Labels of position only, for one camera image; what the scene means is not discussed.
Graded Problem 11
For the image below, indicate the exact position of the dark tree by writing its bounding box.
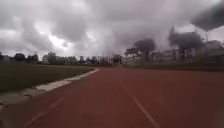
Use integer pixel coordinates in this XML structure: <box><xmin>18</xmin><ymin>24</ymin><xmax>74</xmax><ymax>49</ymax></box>
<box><xmin>125</xmin><ymin>38</ymin><xmax>157</xmax><ymax>64</ymax></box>
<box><xmin>167</xmin><ymin>25</ymin><xmax>205</xmax><ymax>64</ymax></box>

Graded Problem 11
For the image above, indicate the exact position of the red running track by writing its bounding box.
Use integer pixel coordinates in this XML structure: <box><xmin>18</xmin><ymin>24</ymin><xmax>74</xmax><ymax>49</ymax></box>
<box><xmin>0</xmin><ymin>66</ymin><xmax>224</xmax><ymax>128</ymax></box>

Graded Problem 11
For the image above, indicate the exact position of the grey concrete slab kerb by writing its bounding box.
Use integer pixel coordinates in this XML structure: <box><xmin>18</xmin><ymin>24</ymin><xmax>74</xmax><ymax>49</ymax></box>
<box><xmin>0</xmin><ymin>68</ymin><xmax>100</xmax><ymax>107</ymax></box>

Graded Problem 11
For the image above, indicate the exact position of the pale building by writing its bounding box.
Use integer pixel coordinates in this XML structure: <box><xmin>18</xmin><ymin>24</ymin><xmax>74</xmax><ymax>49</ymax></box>
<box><xmin>121</xmin><ymin>39</ymin><xmax>224</xmax><ymax>66</ymax></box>

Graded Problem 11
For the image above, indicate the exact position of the grass field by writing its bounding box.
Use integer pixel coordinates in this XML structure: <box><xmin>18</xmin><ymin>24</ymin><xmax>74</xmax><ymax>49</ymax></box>
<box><xmin>0</xmin><ymin>63</ymin><xmax>96</xmax><ymax>94</ymax></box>

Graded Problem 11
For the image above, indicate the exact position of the tall wire fence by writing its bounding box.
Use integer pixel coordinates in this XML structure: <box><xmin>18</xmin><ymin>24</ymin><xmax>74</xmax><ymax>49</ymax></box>
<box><xmin>149</xmin><ymin>29</ymin><xmax>224</xmax><ymax>72</ymax></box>

